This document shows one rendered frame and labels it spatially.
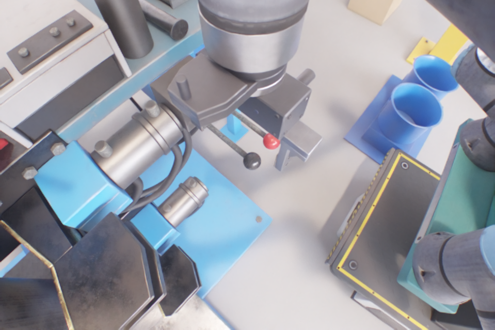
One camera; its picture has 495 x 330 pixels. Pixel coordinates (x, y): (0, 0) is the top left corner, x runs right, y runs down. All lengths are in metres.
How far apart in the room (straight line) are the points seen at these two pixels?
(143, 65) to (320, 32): 1.95
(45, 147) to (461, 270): 0.89
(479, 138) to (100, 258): 1.08
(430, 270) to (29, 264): 1.18
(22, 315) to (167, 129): 0.41
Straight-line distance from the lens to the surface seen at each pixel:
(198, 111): 0.22
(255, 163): 0.51
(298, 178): 1.57
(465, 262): 0.73
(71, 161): 0.57
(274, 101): 0.27
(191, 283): 0.94
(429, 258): 0.82
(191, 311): 1.34
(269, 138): 0.53
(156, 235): 0.95
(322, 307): 1.51
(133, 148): 0.56
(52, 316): 0.64
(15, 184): 0.62
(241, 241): 1.34
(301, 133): 0.31
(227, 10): 0.19
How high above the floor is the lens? 1.45
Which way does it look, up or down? 62 degrees down
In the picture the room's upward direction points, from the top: 1 degrees counter-clockwise
